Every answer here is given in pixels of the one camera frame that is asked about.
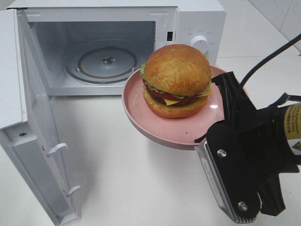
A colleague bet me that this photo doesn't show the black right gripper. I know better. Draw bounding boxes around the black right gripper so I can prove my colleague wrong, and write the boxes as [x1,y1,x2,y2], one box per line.
[194,72,301,216]

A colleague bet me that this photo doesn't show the pink round plate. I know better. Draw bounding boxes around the pink round plate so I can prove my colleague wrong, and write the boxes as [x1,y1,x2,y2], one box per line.
[122,70,224,150]

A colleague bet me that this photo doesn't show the burger with lettuce and cheese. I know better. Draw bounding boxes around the burger with lettuce and cheese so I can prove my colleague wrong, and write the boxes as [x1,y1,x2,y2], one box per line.
[140,44,212,118]

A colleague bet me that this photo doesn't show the white microwave door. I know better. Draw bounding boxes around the white microwave door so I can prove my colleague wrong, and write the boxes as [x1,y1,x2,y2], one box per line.
[0,9,79,226]

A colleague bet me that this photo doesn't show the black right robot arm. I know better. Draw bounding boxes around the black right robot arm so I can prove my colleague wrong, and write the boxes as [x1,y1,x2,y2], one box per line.
[196,72,301,224]

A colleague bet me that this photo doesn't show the upper white round knob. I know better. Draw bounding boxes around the upper white round knob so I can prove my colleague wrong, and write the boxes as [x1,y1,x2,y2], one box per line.
[190,34,209,54]

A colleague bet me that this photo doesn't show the glass microwave turntable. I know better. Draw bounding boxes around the glass microwave turntable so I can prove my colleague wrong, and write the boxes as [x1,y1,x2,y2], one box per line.
[65,46,153,84]

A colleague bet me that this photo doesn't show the white microwave oven body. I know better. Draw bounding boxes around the white microwave oven body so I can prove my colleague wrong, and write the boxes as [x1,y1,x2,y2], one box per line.
[8,0,226,96]

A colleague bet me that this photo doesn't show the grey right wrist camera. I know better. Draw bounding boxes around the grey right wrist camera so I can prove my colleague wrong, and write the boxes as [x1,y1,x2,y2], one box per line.
[195,124,262,224]

